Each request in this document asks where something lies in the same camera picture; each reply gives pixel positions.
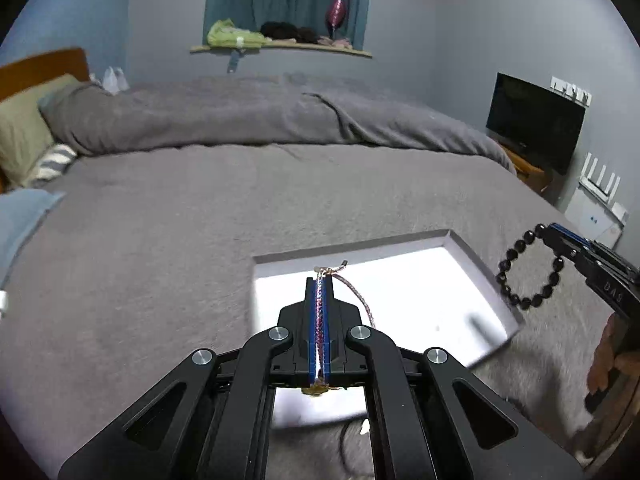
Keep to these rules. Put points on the white wall hook rack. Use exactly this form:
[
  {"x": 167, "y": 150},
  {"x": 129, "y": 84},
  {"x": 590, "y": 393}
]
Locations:
[{"x": 571, "y": 91}]

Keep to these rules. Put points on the striped grey pillow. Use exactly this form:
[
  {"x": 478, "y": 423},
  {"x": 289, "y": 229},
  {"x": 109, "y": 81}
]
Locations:
[{"x": 51, "y": 165}]

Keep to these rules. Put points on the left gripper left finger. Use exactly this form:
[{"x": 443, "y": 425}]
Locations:
[{"x": 209, "y": 417}]

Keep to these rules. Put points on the grey duvet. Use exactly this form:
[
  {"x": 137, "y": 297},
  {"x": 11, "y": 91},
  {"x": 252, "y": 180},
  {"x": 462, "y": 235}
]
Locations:
[{"x": 254, "y": 111}]

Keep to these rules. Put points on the white plastic bag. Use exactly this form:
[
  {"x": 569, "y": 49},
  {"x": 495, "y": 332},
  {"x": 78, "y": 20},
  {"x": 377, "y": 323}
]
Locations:
[{"x": 114, "y": 81}]

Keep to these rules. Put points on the right hand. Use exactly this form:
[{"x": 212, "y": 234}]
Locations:
[{"x": 604, "y": 360}]

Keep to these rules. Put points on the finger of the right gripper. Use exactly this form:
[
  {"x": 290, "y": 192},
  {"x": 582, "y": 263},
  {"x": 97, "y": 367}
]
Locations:
[
  {"x": 608, "y": 256},
  {"x": 564, "y": 241}
]

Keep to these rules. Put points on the black television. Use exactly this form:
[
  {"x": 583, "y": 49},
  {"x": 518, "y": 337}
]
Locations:
[{"x": 536, "y": 121}]

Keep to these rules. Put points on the wooden headboard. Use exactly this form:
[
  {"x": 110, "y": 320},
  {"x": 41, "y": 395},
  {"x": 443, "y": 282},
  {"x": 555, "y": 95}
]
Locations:
[{"x": 38, "y": 69}]

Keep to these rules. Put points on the grey bed blanket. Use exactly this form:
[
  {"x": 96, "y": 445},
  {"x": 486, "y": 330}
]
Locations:
[{"x": 148, "y": 257}]

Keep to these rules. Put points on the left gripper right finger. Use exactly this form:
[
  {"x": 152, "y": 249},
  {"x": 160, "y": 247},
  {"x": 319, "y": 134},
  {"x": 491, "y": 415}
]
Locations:
[{"x": 431, "y": 417}]

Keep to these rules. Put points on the grey white jewelry tray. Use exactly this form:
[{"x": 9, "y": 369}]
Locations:
[{"x": 423, "y": 290}]

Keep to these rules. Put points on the light blue cloth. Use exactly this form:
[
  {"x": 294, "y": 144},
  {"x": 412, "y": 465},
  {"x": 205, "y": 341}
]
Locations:
[{"x": 22, "y": 212}]

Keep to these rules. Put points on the pink item on shelf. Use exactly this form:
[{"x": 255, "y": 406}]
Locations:
[{"x": 342, "y": 43}]

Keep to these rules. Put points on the white wifi router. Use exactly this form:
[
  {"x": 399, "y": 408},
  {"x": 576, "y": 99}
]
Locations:
[{"x": 598, "y": 180}]

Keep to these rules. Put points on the wooden tv stand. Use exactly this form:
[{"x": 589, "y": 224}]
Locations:
[{"x": 536, "y": 178}]

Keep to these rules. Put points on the white charger with cable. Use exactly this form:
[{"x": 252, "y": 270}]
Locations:
[{"x": 4, "y": 302}]

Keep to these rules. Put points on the wooden window shelf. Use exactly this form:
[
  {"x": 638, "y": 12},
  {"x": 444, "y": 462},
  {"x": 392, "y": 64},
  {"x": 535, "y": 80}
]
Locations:
[{"x": 288, "y": 45}]

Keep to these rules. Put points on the olive green pillow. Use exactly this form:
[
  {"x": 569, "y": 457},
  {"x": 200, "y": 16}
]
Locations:
[{"x": 25, "y": 136}]

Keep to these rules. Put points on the white cardboard box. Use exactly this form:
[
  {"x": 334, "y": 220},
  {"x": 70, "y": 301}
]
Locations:
[{"x": 596, "y": 220}]

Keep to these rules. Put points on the green cloth on shelf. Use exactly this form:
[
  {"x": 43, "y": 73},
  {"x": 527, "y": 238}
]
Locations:
[{"x": 224, "y": 34}]

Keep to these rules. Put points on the black cloth on shelf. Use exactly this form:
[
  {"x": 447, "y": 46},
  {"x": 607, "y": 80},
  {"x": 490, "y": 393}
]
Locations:
[{"x": 284, "y": 31}]

